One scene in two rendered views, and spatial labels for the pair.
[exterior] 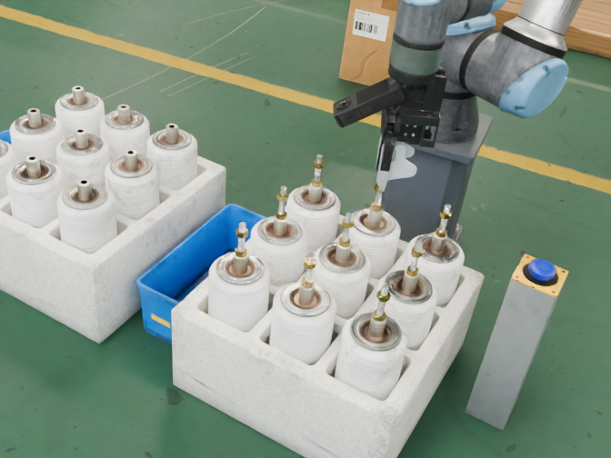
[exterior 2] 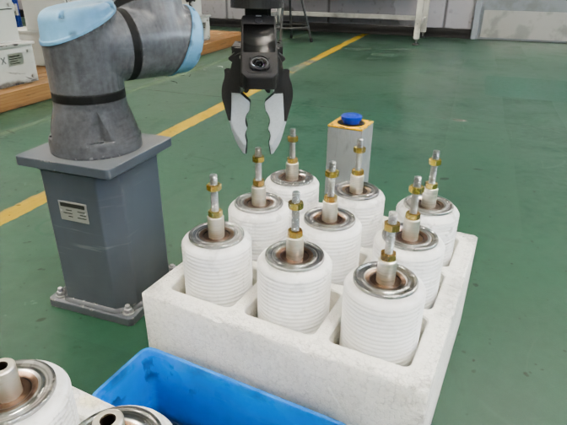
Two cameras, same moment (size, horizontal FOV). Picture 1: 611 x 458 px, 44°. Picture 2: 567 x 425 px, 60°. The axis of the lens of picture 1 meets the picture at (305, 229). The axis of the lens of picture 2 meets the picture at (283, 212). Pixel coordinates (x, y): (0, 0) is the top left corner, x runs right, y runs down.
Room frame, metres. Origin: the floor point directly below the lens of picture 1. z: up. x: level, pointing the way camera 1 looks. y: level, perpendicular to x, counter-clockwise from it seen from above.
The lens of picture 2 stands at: (1.00, 0.58, 0.58)
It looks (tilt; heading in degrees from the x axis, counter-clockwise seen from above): 26 degrees down; 270
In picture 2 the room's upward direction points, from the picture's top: 1 degrees clockwise
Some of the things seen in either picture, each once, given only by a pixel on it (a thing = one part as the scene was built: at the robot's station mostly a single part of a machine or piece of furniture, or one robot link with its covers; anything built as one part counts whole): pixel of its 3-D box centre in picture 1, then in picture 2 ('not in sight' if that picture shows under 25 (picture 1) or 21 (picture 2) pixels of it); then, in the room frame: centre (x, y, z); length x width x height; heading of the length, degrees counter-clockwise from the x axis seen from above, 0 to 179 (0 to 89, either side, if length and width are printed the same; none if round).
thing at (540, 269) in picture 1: (541, 271); (351, 120); (0.88, -0.36, 0.32); 0.04 x 0.04 x 0.02
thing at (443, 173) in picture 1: (424, 185); (110, 222); (1.33, -0.24, 0.15); 0.19 x 0.19 x 0.30; 71
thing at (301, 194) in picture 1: (315, 198); (216, 234); (1.10, -0.01, 0.25); 0.08 x 0.08 x 0.01
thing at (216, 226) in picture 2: (315, 192); (216, 226); (1.10, -0.01, 0.26); 0.02 x 0.02 x 0.03
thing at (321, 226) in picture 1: (309, 238); (219, 290); (1.10, -0.01, 0.16); 0.10 x 0.10 x 0.18
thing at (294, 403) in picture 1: (330, 328); (324, 309); (0.94, -0.06, 0.09); 0.39 x 0.39 x 0.18; 64
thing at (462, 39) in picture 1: (459, 46); (85, 45); (1.33, -0.24, 0.47); 0.13 x 0.12 x 0.14; 44
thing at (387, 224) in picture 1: (374, 222); (258, 202); (1.04, -0.12, 0.25); 0.08 x 0.08 x 0.01
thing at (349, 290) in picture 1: (335, 299); (326, 271); (0.94, -0.06, 0.16); 0.10 x 0.10 x 0.18
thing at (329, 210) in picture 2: (343, 252); (330, 211); (0.94, -0.06, 0.26); 0.02 x 0.02 x 0.03
